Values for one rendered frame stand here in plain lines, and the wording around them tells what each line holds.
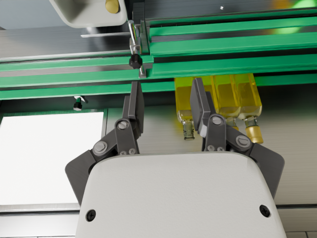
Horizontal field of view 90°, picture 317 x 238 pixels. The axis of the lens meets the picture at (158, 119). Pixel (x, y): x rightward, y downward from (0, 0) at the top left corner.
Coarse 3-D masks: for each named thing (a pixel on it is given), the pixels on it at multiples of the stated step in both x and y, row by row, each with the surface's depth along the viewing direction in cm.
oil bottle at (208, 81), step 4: (196, 76) 47; (200, 76) 47; (204, 76) 47; (208, 76) 47; (212, 76) 47; (204, 80) 46; (208, 80) 46; (212, 80) 46; (204, 84) 46; (208, 84) 46; (212, 84) 46; (208, 88) 45; (212, 88) 45; (212, 92) 45; (216, 92) 45; (212, 96) 44; (216, 96) 44; (216, 100) 44; (216, 104) 43; (216, 108) 43; (216, 112) 43
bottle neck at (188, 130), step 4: (184, 124) 44; (188, 124) 44; (192, 124) 44; (184, 128) 44; (188, 128) 43; (192, 128) 43; (184, 132) 44; (188, 132) 43; (192, 132) 43; (184, 136) 43; (188, 136) 42; (192, 136) 43
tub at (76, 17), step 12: (60, 0) 40; (72, 0) 44; (84, 0) 44; (96, 0) 44; (120, 0) 38; (60, 12) 40; (72, 12) 44; (84, 12) 44; (96, 12) 44; (108, 12) 44; (120, 12) 43; (72, 24) 43; (84, 24) 43; (96, 24) 43; (108, 24) 43; (120, 24) 44
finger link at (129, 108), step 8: (136, 88) 13; (128, 96) 14; (136, 96) 13; (128, 104) 13; (136, 104) 12; (128, 112) 12; (136, 112) 12; (136, 120) 12; (136, 128) 12; (104, 136) 12; (112, 136) 12; (136, 136) 13; (96, 144) 11; (104, 144) 11; (112, 144) 11; (96, 152) 11; (104, 152) 11
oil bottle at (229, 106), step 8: (216, 80) 46; (224, 80) 46; (232, 80) 45; (216, 88) 46; (224, 88) 45; (232, 88) 45; (224, 96) 44; (232, 96) 44; (224, 104) 43; (232, 104) 43; (240, 104) 43; (224, 112) 43; (232, 112) 42; (240, 112) 43
